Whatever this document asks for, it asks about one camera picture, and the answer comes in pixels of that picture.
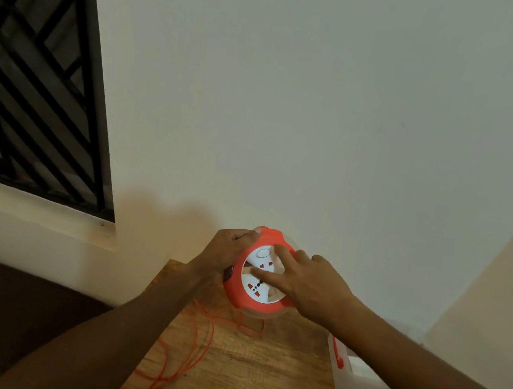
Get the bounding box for person's left hand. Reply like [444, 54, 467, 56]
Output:
[184, 216, 264, 294]

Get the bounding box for clear plastic storage box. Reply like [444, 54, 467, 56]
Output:
[319, 331, 417, 389]

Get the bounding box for orange cord with plug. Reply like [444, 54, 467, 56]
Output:
[119, 291, 270, 389]

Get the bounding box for black metal window grille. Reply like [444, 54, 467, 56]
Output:
[0, 0, 151, 224]

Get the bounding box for person's right hand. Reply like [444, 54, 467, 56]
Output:
[242, 239, 366, 334]

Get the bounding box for beige cabinet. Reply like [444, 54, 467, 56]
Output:
[415, 157, 513, 389]

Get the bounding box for person's left forearm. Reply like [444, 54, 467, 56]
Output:
[0, 235, 207, 389]

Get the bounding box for orange extension cord reel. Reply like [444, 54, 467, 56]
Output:
[217, 221, 309, 325]

